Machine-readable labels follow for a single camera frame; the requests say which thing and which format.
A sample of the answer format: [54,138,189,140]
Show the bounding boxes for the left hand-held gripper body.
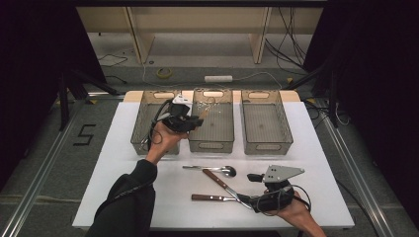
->
[160,94,194,133]

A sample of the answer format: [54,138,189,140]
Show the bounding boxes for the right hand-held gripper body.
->
[252,164,305,213]

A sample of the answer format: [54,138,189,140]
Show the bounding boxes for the translucent grey plastic bin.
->
[240,89,294,156]
[129,90,183,156]
[187,88,235,154]

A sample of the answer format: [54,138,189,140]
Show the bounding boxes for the metal spoon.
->
[182,165,237,178]

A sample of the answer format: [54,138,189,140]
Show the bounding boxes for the wooden-handled knife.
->
[202,169,254,210]

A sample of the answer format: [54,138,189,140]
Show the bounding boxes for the wooden-handled fork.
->
[191,194,241,202]

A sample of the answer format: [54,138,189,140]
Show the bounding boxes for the person's left hand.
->
[149,120,190,155]

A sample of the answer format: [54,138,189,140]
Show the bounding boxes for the person's right hand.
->
[263,189,314,229]

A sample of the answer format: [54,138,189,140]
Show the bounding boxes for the white table sheet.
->
[72,100,356,230]

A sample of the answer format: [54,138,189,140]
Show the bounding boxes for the yellow tape roll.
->
[155,67,174,80]

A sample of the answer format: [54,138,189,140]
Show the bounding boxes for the white power strip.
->
[204,75,234,84]

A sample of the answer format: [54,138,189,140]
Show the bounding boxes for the black metal stand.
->
[57,68,122,131]
[282,62,341,128]

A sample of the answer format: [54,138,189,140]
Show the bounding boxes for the beige wooden shelf unit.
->
[76,6,324,65]

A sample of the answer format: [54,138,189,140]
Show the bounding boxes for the dark curtain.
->
[0,0,109,191]
[301,0,419,229]

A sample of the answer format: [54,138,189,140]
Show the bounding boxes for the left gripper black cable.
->
[112,99,174,202]

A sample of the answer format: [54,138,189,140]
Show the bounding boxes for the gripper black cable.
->
[112,99,174,202]
[256,185,313,218]

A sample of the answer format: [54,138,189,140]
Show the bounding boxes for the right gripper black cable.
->
[256,185,313,218]

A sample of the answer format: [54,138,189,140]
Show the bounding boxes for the tangled floor cables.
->
[301,98,351,128]

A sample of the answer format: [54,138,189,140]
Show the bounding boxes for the aluminium floor rail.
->
[315,98,396,237]
[0,98,87,237]

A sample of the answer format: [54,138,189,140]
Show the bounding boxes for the thick black floor cable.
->
[335,179,380,237]

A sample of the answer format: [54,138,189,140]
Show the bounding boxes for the thin black floor cable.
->
[98,53,128,85]

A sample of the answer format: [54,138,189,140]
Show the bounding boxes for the black cable bundle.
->
[265,7,309,72]

